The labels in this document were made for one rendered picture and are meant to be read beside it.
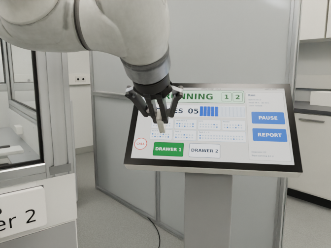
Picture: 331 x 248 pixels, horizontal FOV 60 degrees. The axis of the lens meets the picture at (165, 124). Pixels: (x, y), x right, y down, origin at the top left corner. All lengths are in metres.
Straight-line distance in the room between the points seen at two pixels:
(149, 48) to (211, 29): 1.39
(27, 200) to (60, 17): 0.54
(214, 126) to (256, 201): 0.93
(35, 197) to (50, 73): 0.33
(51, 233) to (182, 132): 0.49
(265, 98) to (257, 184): 0.83
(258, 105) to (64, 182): 0.64
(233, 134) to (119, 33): 0.56
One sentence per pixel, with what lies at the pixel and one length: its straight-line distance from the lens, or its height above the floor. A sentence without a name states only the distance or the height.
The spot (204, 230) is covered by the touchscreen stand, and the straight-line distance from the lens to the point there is 1.06.
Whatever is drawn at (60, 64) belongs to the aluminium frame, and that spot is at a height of 1.26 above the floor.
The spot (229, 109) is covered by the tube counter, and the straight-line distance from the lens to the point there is 0.95.
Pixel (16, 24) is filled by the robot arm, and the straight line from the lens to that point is 0.48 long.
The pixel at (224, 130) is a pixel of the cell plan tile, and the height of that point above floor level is 1.06.
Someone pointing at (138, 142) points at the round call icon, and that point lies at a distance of 0.91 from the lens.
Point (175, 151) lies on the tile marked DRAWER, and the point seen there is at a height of 1.00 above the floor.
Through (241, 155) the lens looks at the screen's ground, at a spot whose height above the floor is 1.00.
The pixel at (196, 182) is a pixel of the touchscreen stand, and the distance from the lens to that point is 0.99.
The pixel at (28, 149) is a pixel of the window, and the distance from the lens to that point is 0.86.
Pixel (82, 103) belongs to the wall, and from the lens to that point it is 4.47.
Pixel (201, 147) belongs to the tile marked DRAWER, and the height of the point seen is 1.01.
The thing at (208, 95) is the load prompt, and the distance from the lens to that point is 0.98.
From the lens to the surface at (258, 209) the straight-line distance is 1.78.
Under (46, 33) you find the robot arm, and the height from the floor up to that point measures 1.29.
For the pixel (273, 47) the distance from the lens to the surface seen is 1.60.
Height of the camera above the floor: 1.24
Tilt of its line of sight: 10 degrees down
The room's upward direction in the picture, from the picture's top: straight up
